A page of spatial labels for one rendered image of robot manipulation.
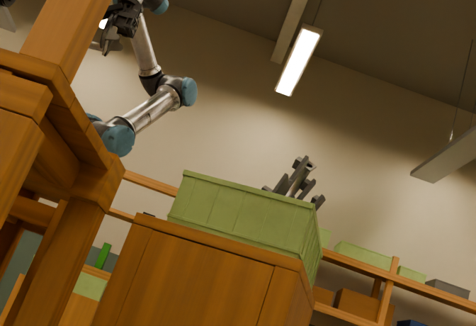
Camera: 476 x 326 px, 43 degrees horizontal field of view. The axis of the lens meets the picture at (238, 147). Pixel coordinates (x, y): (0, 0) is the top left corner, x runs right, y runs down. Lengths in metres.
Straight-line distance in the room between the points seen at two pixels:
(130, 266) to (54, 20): 0.80
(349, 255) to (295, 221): 5.24
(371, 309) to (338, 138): 2.23
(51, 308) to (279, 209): 0.68
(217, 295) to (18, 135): 0.77
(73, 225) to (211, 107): 6.07
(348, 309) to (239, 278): 5.26
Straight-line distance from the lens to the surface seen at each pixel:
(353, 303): 6.96
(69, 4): 1.32
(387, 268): 7.07
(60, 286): 1.74
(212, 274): 1.73
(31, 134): 1.23
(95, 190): 1.73
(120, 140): 2.14
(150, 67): 2.47
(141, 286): 1.78
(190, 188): 1.84
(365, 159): 7.91
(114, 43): 2.17
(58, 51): 1.27
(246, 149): 7.59
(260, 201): 1.78
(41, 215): 2.08
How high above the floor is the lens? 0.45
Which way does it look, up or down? 20 degrees up
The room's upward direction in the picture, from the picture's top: 20 degrees clockwise
